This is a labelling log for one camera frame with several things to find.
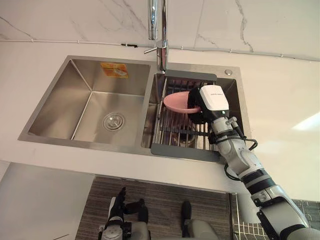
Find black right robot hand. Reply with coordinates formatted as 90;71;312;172
187;84;230;125

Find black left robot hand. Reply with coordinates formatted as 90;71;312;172
108;187;127;221

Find pink cup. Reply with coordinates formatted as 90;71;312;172
162;91;202;114

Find stainless steel double sink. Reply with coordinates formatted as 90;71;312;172
17;55;252;161

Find chrome kitchen faucet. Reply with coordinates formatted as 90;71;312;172
143;0;171;74

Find right robot leg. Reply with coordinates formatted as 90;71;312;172
180;199;219;240

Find round steel drain strainer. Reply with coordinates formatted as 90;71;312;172
102;112;126;131

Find orange sticker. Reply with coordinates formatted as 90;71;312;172
100;62;129;79

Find grey wire sink drying rack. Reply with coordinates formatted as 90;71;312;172
150;69;227;164

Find dishwasher with wire rack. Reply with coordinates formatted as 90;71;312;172
228;191;320;240

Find white wall cable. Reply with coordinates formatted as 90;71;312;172
0;36;320;61

